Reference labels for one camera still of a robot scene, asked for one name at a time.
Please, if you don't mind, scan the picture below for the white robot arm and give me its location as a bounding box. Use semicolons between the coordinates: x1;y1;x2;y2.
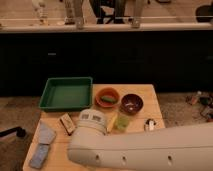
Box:
67;109;213;171

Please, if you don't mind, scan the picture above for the orange bowl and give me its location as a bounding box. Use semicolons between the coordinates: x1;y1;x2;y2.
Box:
95;87;120;108

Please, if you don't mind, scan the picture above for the green vegetable in bowl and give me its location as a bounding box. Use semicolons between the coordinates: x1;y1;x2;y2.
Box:
101;96;116;103

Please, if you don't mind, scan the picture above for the dark brown bowl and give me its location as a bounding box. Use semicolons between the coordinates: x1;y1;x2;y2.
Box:
120;94;143;115

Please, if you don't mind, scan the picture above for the green cup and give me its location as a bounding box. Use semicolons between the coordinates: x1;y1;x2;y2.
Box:
115;114;130;131

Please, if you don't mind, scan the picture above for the green plastic tray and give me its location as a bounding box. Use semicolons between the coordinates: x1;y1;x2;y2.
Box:
39;77;93;112

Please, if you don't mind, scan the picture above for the black white small toy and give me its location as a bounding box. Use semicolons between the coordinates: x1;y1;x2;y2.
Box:
144;119;156;131

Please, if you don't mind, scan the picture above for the grey folded cloth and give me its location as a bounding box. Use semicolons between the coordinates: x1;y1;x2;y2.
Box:
38;121;56;145

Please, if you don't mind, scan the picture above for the black chair base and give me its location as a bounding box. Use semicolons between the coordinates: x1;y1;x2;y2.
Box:
0;127;26;138

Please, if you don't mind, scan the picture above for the blue sponge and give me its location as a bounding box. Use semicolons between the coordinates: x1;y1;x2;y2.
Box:
29;144;50;169

